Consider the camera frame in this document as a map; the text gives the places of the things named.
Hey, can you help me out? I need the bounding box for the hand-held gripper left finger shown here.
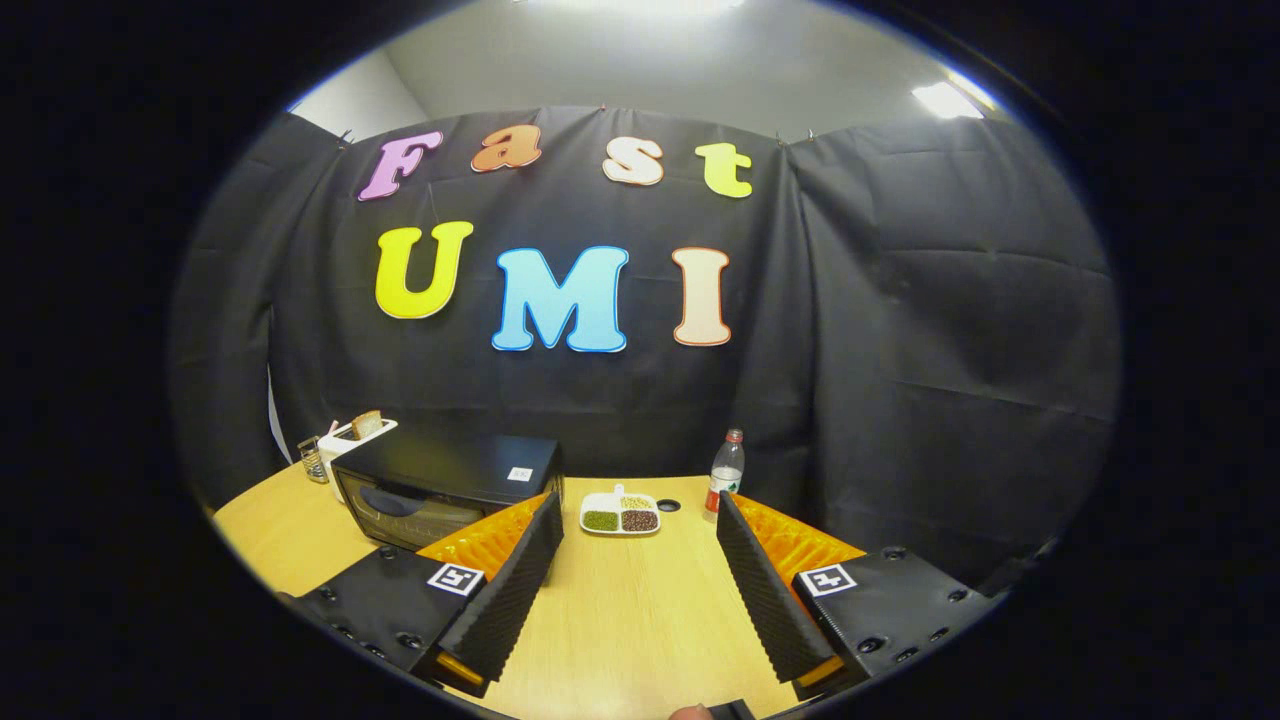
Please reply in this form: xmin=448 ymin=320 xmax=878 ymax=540
xmin=283 ymin=489 xmax=568 ymax=700

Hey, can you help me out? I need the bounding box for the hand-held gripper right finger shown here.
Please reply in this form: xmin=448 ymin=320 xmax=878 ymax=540
xmin=718 ymin=489 xmax=1001 ymax=701

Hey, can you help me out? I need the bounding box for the black toaster oven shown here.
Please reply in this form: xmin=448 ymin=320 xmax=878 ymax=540
xmin=331 ymin=433 xmax=563 ymax=553

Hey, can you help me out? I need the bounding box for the white bread toaster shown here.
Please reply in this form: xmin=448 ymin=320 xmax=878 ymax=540
xmin=318 ymin=418 xmax=399 ymax=475

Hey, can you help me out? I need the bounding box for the red label water bottle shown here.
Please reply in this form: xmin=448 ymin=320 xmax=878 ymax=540
xmin=704 ymin=428 xmax=747 ymax=522

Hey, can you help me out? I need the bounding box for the divided white bean dish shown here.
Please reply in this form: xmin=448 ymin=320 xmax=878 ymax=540
xmin=579 ymin=484 xmax=663 ymax=538

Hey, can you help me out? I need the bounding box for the black backdrop cloth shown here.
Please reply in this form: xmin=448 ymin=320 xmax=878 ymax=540
xmin=165 ymin=105 xmax=1123 ymax=593

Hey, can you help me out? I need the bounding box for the small ceiling light panel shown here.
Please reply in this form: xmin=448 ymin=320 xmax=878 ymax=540
xmin=910 ymin=78 xmax=989 ymax=122

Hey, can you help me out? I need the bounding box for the large ceiling light panel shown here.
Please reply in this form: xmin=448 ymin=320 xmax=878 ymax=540
xmin=518 ymin=0 xmax=748 ymax=17

